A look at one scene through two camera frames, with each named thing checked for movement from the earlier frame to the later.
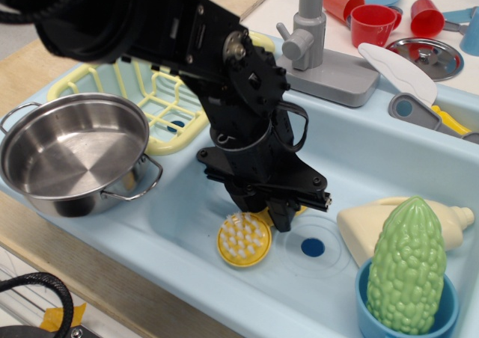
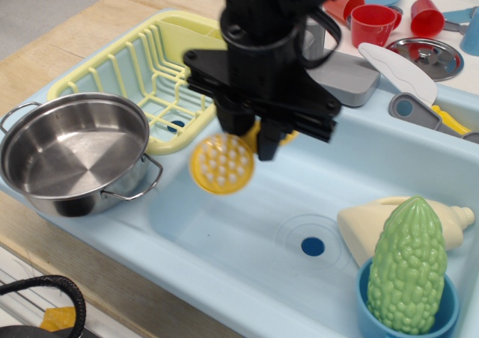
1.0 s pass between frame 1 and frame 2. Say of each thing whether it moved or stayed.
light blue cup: stayed
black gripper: moved
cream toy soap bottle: stayed
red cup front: stayed
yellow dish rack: stayed
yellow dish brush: moved
